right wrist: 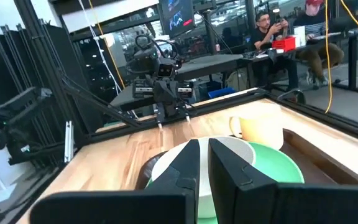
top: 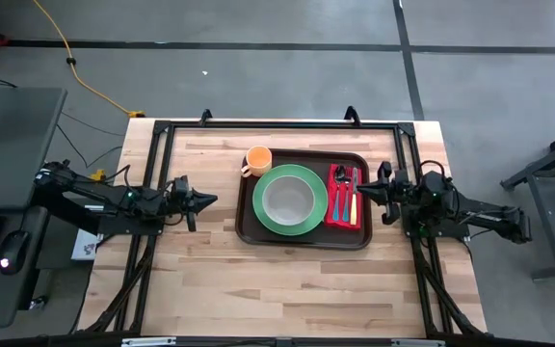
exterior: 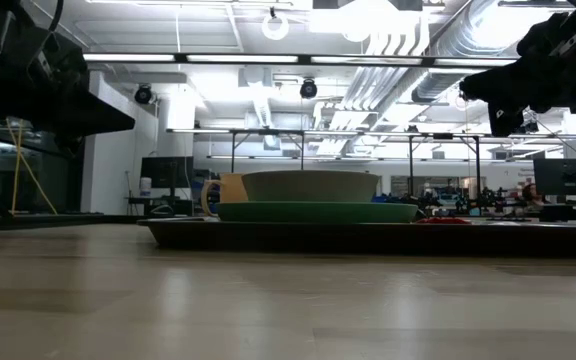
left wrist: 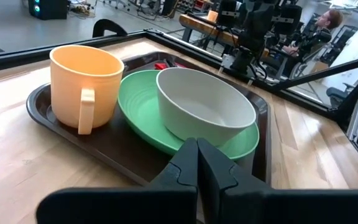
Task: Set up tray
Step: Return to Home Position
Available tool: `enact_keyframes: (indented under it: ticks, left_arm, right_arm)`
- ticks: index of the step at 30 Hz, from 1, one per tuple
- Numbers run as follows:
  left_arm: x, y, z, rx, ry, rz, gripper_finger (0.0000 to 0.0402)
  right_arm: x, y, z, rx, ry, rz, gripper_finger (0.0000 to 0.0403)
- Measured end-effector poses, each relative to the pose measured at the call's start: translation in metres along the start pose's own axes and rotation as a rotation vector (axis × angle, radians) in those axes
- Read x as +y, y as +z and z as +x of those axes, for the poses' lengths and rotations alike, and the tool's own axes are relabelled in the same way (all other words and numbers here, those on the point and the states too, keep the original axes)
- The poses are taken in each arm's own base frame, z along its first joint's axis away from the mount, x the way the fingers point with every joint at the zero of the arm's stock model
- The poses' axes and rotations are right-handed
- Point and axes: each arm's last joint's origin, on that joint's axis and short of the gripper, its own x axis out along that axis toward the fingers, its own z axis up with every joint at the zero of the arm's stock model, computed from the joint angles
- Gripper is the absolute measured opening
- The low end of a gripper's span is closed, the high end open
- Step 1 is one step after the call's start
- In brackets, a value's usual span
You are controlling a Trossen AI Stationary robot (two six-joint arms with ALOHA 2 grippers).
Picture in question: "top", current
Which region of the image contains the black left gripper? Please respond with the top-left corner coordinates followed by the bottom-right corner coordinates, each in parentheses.
top-left (169, 174), bottom-right (219, 233)

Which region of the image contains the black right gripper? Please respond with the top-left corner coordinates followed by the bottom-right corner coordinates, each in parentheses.
top-left (356, 160), bottom-right (421, 226)

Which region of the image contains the spoon with blue handle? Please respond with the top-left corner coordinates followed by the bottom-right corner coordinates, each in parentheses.
top-left (330, 165), bottom-right (348, 224)

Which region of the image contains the red cloth napkin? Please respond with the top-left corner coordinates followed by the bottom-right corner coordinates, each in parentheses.
top-left (324, 163), bottom-right (365, 232)

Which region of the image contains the green plate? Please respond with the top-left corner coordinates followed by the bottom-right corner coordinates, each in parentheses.
top-left (251, 163), bottom-right (330, 237)

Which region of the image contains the orange mug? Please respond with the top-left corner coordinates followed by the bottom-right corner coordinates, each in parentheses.
top-left (240, 145), bottom-right (274, 179)

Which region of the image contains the grey-white bowl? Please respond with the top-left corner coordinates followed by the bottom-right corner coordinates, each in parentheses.
top-left (261, 174), bottom-right (317, 227)

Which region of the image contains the dark brown serving tray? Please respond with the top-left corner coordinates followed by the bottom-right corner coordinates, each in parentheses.
top-left (234, 147), bottom-right (374, 252)

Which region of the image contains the small white box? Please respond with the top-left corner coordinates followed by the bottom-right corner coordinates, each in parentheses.
top-left (70, 227), bottom-right (99, 262)

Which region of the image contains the black computer mouse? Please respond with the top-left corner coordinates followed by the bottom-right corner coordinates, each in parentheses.
top-left (0, 229), bottom-right (33, 277)

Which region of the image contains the grey side desk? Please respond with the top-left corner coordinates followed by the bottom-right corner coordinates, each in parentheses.
top-left (0, 86), bottom-right (69, 330)

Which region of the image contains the black aluminium table frame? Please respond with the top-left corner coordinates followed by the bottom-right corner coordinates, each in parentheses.
top-left (77, 118), bottom-right (489, 338)

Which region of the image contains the yellow extension cable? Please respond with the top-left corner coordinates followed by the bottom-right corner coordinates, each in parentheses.
top-left (31, 0), bottom-right (147, 120)

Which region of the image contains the silver frame bracket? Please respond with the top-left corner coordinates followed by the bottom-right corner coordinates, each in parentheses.
top-left (121, 336), bottom-right (178, 347)
top-left (389, 338), bottom-right (446, 347)

